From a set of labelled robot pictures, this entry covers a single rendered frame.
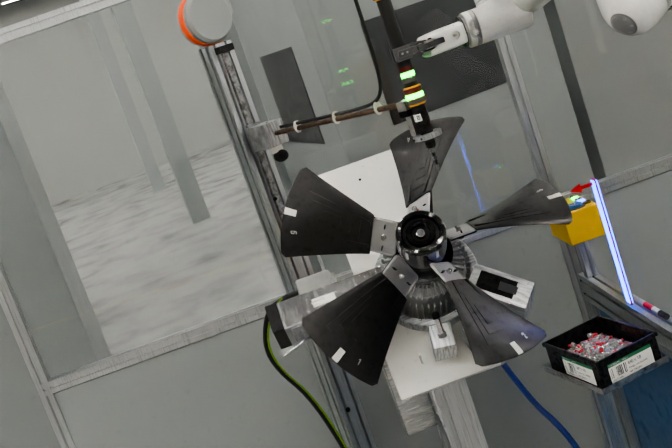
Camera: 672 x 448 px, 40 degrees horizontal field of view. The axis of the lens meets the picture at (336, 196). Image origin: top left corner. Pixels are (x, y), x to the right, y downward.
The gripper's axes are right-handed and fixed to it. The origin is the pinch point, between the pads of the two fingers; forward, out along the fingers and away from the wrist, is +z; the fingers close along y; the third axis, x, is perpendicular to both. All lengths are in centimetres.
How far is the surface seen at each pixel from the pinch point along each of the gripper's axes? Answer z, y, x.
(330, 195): 26.0, 7.9, -27.0
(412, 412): 24, 26, -94
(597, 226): -39, 21, -62
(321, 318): 38, -12, -50
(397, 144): 4.3, 24.3, -23.0
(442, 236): 5.4, -7.4, -42.4
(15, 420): 166, 146, -91
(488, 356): 7, -25, -66
